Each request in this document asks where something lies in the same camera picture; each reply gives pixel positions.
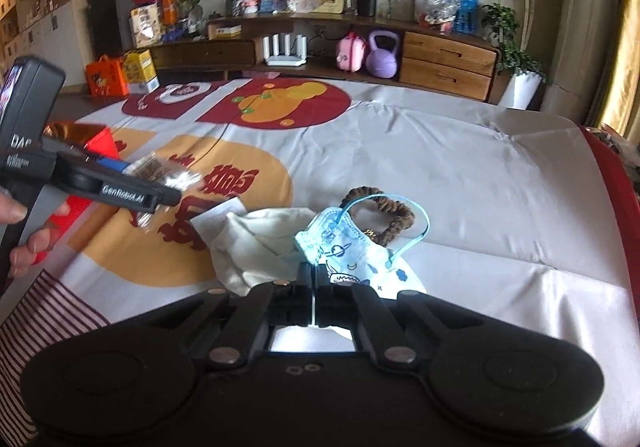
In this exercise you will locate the clear plastic packet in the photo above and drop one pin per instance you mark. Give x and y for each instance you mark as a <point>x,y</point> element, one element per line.
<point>160,169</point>

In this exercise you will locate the small white yellow box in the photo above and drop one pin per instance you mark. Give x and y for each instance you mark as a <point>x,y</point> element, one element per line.
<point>225,30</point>

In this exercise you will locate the purple kettlebell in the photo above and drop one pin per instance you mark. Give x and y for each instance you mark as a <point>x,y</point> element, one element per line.
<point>382,59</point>

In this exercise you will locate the white router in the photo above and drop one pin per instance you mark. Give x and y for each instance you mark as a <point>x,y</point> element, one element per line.
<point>285,58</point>

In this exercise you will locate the red tin box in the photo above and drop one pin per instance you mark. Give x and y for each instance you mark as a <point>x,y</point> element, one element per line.
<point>102,142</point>

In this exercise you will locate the brown hair scrunchie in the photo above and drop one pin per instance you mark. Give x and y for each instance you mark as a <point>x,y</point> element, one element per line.
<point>395,222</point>

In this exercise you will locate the yellow cereal box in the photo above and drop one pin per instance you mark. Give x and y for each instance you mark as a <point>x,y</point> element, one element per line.
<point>146,27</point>

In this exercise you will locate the person's left hand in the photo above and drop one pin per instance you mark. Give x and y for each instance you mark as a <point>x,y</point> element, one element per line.
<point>40,239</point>

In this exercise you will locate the orange gift box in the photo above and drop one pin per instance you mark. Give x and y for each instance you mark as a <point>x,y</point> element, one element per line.
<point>106,77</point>

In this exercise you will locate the blue bottle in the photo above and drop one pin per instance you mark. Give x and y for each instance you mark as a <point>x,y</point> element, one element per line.
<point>466,14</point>

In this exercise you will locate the pink toy suitcase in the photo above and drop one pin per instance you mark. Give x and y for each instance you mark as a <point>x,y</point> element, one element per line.
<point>351,53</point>

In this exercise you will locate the wooden TV cabinet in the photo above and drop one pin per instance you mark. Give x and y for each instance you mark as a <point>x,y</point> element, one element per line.
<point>445,57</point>

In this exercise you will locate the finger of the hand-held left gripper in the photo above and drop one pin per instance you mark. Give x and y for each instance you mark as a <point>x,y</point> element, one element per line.
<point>114,165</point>
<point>120,189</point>

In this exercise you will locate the potted green tree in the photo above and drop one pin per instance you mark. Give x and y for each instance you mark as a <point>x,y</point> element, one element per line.
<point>505,22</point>

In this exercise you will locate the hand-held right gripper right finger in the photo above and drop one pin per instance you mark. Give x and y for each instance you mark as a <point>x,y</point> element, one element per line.
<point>327,299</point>

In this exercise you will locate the yellow curtain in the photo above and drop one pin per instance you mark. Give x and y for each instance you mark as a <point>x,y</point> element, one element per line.
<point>622,52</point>

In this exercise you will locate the yellow milk carton box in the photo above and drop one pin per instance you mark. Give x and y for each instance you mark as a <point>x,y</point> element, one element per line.
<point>140,72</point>

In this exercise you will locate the cream cloth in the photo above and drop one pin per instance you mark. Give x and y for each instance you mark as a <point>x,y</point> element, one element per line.
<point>250,247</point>

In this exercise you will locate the blue printed face mask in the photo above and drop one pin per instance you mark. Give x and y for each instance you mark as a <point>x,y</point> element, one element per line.
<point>350,252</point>

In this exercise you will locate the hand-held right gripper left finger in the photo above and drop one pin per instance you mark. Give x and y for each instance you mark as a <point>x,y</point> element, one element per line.
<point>300,299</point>

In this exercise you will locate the white standing air conditioner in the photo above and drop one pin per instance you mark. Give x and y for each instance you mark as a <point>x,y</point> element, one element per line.
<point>580,27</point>

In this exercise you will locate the clear plastic bag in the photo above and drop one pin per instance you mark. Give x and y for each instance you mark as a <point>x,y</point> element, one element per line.
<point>437,7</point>

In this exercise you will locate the black cabinet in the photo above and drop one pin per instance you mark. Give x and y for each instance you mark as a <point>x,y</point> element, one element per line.
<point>107,27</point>

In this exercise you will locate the printed white red tablecloth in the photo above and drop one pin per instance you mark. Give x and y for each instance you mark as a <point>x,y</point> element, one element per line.
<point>450,177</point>

